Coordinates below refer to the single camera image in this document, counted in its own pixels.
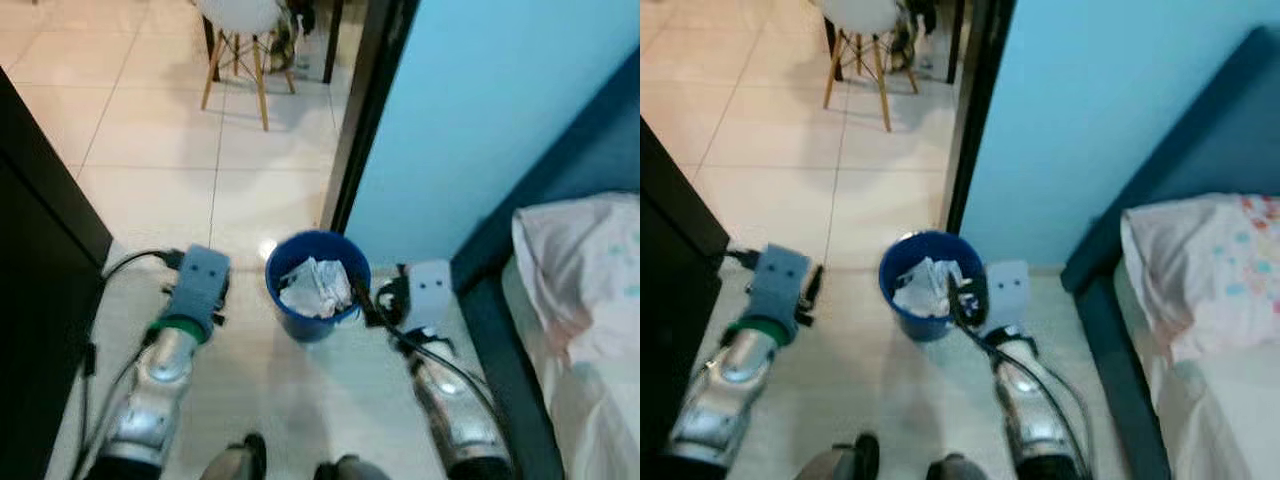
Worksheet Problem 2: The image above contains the crumpled white paper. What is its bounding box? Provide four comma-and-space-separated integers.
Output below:
278, 257, 353, 319
892, 257, 961, 319

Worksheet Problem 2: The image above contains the blue plastic waste bin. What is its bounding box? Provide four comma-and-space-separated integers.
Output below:
265, 230, 373, 344
878, 230, 989, 343

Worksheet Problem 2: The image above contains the black cabinet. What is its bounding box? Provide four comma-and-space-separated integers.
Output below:
640, 115, 731, 480
0, 65, 113, 480

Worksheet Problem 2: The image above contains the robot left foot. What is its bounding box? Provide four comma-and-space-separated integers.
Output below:
200, 432, 269, 480
795, 432, 881, 480

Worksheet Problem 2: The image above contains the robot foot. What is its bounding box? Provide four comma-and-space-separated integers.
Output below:
795, 432, 881, 480
925, 453, 991, 480
315, 455, 391, 480
200, 432, 269, 480

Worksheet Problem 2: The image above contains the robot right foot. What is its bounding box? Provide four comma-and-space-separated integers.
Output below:
925, 453, 991, 480
315, 455, 391, 480

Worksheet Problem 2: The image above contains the pink patterned pillow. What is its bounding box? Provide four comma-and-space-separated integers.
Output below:
512, 192, 641, 371
1120, 192, 1280, 366

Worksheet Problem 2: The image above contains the blue padded headboard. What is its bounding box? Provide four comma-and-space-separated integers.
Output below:
1060, 25, 1280, 296
450, 50, 641, 291

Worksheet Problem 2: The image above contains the mattress with cream sheet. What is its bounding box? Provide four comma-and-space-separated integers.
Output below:
1110, 260, 1280, 480
500, 260, 641, 480

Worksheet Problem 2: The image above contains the white chair with wooden legs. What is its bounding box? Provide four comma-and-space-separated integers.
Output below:
195, 0, 301, 131
820, 0, 921, 133

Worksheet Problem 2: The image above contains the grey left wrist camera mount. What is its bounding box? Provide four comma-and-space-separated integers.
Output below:
765, 243, 813, 326
165, 245, 231, 326

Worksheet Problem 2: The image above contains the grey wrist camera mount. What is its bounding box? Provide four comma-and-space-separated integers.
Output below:
405, 260, 454, 331
165, 245, 231, 326
985, 260, 1033, 331
765, 243, 813, 326

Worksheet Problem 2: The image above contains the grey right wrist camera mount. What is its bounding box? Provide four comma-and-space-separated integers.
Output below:
985, 260, 1033, 331
405, 260, 454, 331

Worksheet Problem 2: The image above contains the black door frame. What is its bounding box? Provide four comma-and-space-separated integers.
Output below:
945, 0, 1016, 236
320, 0, 421, 236

